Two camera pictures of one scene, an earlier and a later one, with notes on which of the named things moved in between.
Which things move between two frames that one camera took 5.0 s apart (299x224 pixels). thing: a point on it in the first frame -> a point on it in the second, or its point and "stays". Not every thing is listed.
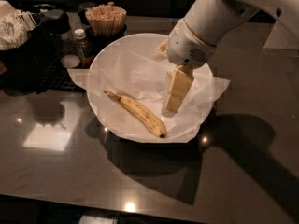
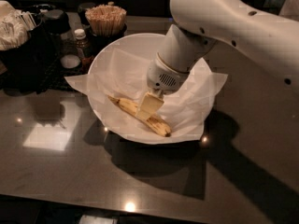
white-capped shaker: [70, 61] stays
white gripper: [186, 47] -> [163, 76]
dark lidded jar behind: [81, 9] stays
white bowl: [126, 92] stays
